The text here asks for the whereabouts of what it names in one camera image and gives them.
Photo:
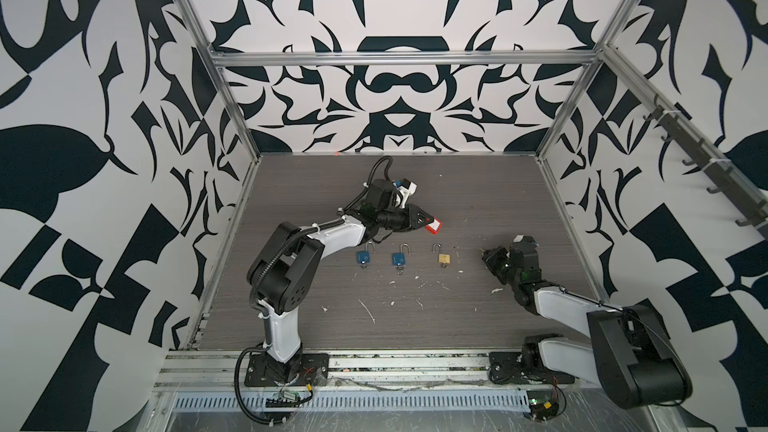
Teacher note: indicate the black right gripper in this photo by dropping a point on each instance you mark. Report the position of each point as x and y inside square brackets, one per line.
[491, 260]

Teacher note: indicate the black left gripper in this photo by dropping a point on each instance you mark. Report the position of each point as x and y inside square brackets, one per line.
[412, 218]

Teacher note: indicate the red safety padlock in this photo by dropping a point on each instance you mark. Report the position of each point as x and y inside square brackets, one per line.
[434, 227]

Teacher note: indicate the brass padlock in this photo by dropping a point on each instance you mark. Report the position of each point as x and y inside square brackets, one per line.
[443, 259]

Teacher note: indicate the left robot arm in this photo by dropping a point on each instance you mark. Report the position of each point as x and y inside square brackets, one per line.
[282, 274]

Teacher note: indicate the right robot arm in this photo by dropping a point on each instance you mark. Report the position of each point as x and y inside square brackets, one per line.
[628, 352]

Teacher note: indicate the blue padlock middle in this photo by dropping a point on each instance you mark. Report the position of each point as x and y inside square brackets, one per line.
[399, 258]

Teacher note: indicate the blue padlock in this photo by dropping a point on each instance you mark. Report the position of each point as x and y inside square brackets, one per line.
[399, 258]
[363, 257]

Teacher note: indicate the blue padlock near left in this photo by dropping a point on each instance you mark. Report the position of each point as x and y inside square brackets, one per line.
[363, 257]

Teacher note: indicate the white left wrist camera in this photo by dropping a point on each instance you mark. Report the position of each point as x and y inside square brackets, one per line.
[404, 189]

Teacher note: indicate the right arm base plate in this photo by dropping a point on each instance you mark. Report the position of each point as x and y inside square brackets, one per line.
[518, 368]

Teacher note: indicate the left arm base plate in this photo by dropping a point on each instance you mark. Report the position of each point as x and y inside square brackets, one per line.
[265, 371]

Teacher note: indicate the wall hook rail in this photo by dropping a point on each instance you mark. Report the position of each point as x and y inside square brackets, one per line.
[701, 154]

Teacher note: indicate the white cable duct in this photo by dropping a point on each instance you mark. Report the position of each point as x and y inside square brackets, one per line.
[376, 401]

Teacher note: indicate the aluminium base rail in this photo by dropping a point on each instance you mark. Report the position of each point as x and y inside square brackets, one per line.
[373, 368]

